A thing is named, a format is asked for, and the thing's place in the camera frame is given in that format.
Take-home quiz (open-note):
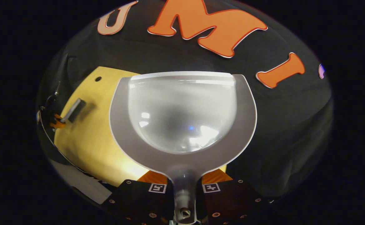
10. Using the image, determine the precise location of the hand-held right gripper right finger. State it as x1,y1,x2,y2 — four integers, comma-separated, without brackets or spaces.
198,170,275,225

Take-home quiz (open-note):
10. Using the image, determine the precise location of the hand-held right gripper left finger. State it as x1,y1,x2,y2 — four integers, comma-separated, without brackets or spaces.
103,170,174,225

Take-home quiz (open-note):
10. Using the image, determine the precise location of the small grey broom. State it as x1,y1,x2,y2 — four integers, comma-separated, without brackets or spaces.
60,98,87,123

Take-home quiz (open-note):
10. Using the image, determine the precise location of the grey plastic dustpan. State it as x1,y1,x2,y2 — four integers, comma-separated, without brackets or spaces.
109,71,258,224

